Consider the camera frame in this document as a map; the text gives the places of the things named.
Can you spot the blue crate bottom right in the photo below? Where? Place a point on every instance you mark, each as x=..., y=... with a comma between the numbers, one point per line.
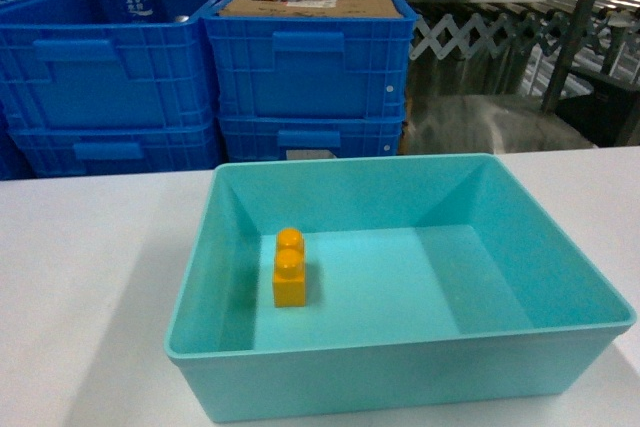
x=251, y=139

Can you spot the teal plastic box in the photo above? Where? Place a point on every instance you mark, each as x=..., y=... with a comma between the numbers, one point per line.
x=429, y=279

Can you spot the blue crate bottom middle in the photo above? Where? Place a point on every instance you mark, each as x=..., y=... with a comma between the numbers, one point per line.
x=84, y=152

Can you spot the blue crate top right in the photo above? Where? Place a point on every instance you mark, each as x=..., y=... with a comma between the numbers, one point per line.
x=305, y=67

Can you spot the yellow toy block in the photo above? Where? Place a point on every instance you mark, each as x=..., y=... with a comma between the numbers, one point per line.
x=289, y=274

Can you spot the expandable roller conveyor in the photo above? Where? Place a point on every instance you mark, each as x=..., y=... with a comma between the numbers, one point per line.
x=464, y=28

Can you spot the brown cardboard sheet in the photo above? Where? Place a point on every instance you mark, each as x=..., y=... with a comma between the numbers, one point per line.
x=312, y=8

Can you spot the blue crate top middle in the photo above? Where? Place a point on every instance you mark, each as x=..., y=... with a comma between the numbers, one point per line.
x=78, y=64

